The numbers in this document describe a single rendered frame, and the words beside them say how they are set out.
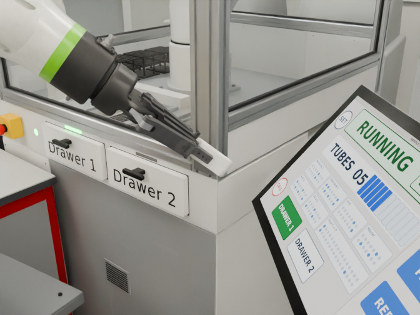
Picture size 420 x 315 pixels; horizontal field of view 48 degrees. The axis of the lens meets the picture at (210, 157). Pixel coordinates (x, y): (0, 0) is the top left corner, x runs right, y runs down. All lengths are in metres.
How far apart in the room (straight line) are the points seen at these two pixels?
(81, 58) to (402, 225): 0.47
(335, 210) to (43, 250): 1.15
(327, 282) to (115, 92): 0.39
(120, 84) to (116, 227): 0.83
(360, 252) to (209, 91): 0.51
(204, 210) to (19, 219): 0.67
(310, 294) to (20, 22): 0.53
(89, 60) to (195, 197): 0.57
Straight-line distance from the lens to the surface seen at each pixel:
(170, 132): 0.68
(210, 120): 1.04
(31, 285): 1.09
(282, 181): 0.91
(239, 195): 1.17
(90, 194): 1.50
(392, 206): 0.67
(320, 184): 0.81
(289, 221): 0.82
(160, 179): 1.18
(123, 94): 0.68
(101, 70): 0.67
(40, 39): 0.67
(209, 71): 1.00
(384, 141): 0.77
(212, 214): 1.13
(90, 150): 1.38
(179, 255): 1.29
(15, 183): 1.58
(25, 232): 1.62
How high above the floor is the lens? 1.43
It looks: 24 degrees down
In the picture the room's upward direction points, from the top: straight up
